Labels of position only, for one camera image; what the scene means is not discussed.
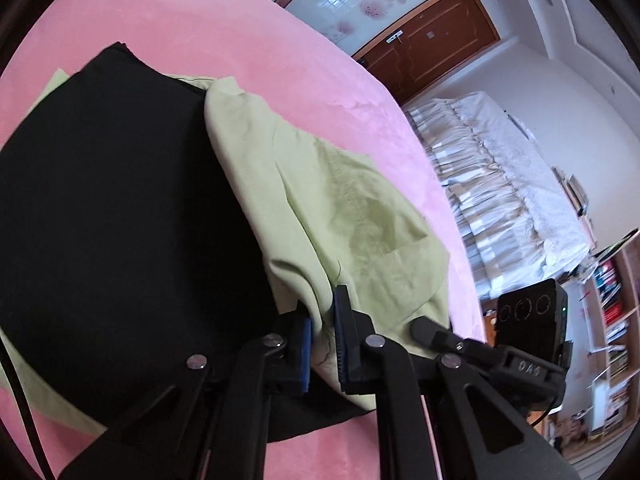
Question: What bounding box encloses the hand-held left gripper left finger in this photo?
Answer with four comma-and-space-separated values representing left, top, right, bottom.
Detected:
59, 312, 314, 480

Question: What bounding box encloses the brown wooden door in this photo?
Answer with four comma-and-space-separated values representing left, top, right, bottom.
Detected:
352, 0, 501, 107

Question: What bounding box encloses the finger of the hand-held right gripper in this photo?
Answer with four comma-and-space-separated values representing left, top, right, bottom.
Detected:
410, 317, 502, 362

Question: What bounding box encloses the black cable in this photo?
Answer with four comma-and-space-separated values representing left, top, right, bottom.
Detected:
0, 330, 56, 480
530, 394, 560, 428

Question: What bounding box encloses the floral sliding door wardrobe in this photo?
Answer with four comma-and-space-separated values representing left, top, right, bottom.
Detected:
200, 0, 507, 59

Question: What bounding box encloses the wooden bookshelf with books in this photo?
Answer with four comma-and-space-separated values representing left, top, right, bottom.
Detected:
544, 229, 640, 457

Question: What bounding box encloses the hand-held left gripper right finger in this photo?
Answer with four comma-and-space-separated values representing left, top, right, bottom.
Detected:
335, 284, 582, 480

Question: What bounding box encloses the pink fleece bed blanket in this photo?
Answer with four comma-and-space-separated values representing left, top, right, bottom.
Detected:
0, 0, 490, 480

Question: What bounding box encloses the light green black-lined jacket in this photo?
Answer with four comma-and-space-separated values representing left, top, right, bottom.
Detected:
0, 41, 452, 448

